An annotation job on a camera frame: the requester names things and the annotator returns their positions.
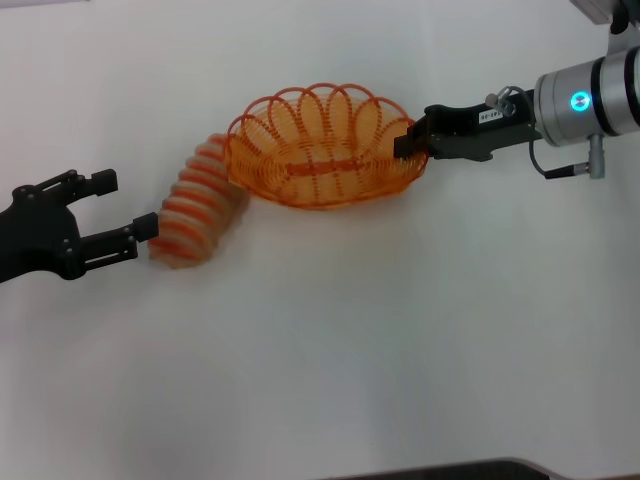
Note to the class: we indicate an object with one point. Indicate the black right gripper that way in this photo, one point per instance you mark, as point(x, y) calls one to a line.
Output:
point(465, 140)

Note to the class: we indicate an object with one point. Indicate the dark rounded robot base edge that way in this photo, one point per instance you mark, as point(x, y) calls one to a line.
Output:
point(450, 470)

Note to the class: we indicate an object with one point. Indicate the orange woven plastic basket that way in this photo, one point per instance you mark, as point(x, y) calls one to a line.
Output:
point(320, 170)

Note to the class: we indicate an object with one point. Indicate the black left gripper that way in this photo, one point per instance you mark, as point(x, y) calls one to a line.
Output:
point(35, 235)

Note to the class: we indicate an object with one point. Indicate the striped toy bread loaf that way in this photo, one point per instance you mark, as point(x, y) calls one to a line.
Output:
point(195, 220)

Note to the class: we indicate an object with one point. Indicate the silver plug on right gripper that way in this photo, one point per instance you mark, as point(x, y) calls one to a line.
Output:
point(504, 101)

